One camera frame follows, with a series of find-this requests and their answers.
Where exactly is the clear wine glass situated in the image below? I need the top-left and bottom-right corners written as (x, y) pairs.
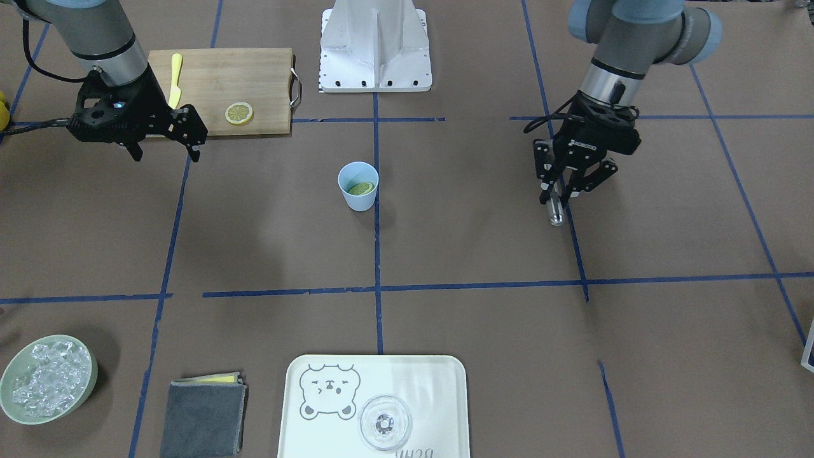
top-left (359, 394), bottom-right (413, 452)

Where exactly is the lemon slice on board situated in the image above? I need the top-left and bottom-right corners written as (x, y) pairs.
top-left (224, 102), bottom-right (254, 125)

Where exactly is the green bowl with ice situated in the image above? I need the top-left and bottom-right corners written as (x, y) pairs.
top-left (2, 335), bottom-right (99, 424)

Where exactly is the yellow lemon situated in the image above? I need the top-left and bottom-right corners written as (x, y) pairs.
top-left (0, 91), bottom-right (11, 132)

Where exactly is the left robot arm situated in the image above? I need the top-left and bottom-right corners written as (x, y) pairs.
top-left (524, 1), bottom-right (723, 209)

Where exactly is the yellow plastic knife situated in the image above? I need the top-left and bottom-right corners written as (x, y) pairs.
top-left (168, 53), bottom-right (183, 109)

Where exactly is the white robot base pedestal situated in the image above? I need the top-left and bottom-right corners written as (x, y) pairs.
top-left (318, 1), bottom-right (433, 94)

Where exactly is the cream plastic tray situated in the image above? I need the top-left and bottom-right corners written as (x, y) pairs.
top-left (277, 354), bottom-right (471, 457)

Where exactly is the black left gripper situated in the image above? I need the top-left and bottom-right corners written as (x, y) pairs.
top-left (533, 91), bottom-right (642, 207)

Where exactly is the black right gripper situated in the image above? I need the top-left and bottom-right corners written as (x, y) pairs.
top-left (67, 67), bottom-right (207, 163)

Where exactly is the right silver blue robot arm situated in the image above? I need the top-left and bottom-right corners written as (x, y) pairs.
top-left (2, 1), bottom-right (207, 162)

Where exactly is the light blue plastic cup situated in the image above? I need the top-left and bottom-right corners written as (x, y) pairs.
top-left (337, 162), bottom-right (379, 212)

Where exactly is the grey folded cloth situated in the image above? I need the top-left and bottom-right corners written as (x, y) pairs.
top-left (160, 372), bottom-right (247, 457)

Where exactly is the bamboo cutting board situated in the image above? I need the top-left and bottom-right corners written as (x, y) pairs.
top-left (148, 48), bottom-right (294, 137)

